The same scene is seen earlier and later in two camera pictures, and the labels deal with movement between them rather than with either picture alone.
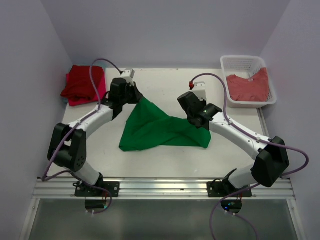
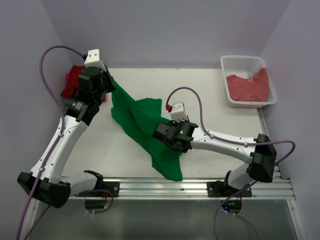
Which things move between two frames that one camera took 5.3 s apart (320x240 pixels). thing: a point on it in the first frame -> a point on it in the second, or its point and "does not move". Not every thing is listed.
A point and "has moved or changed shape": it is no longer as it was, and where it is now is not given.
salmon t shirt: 254,89 does not move
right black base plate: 224,189 does not move
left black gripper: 137,95 -> 106,74
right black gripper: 204,102 -> 174,123
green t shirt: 145,127 has moved or changed shape
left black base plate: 82,190 does not move
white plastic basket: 245,67 does not move
